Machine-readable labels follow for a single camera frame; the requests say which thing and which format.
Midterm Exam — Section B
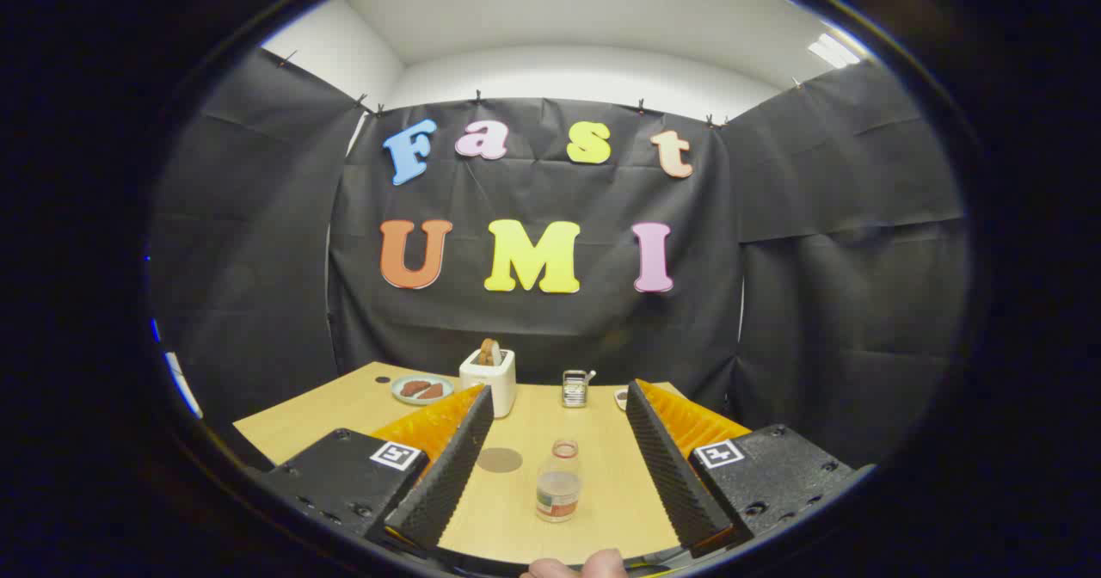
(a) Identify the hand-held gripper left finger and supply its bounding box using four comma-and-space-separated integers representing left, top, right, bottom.
258, 383, 495, 553

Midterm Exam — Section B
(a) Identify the small ceiling light panel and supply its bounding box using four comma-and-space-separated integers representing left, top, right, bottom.
807, 33, 861, 70

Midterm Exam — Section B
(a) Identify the black backdrop cloth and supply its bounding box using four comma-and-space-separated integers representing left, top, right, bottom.
148, 45, 971, 469

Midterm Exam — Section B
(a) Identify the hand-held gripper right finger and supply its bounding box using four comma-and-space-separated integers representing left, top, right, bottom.
625, 379, 876, 559

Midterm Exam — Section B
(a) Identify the light green plate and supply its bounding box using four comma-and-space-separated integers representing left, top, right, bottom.
391, 375, 455, 406

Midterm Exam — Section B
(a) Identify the white toaster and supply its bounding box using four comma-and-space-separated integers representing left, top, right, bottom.
458, 347, 518, 419

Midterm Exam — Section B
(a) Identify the metal wire basket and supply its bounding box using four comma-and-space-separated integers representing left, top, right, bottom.
562, 369, 597, 409

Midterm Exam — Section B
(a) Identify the clear plastic juice bottle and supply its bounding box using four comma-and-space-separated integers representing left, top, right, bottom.
535, 440, 583, 524

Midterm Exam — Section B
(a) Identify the wooden table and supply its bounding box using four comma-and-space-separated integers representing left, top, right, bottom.
233, 361, 751, 566

